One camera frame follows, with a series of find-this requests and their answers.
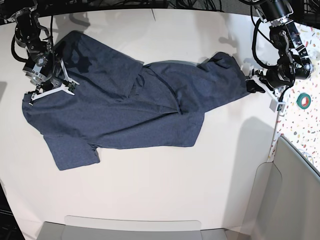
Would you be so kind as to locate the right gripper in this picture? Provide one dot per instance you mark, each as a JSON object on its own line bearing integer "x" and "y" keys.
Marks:
{"x": 57, "y": 80}

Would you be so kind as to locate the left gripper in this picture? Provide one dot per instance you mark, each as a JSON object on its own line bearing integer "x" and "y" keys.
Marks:
{"x": 256, "y": 82}

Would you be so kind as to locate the blue t-shirt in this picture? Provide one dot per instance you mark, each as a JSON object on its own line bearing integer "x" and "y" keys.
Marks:
{"x": 120, "y": 103}

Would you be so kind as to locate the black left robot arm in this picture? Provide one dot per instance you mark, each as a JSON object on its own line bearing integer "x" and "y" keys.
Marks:
{"x": 294, "y": 62}

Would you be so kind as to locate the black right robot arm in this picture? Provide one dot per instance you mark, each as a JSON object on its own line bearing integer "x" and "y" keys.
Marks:
{"x": 33, "y": 45}

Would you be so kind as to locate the green tape roll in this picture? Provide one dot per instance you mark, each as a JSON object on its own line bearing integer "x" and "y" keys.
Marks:
{"x": 303, "y": 101}

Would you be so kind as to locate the clear tape dispenser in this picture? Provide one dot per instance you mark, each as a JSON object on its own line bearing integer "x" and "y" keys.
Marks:
{"x": 312, "y": 60}

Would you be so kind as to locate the terrazzo patterned side board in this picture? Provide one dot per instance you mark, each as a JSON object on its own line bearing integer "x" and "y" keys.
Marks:
{"x": 302, "y": 127}

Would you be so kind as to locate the grey plastic bin right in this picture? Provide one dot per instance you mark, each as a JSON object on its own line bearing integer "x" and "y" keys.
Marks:
{"x": 284, "y": 203}

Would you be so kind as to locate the grey plastic tray front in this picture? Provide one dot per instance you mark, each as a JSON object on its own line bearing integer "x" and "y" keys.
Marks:
{"x": 86, "y": 228}

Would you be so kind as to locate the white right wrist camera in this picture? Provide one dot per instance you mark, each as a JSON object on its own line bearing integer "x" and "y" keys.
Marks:
{"x": 71, "y": 86}

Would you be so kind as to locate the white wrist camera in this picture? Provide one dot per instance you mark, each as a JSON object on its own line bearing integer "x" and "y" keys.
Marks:
{"x": 277, "y": 107}
{"x": 71, "y": 86}

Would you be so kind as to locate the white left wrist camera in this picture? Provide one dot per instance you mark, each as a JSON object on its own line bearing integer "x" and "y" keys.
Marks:
{"x": 277, "y": 107}

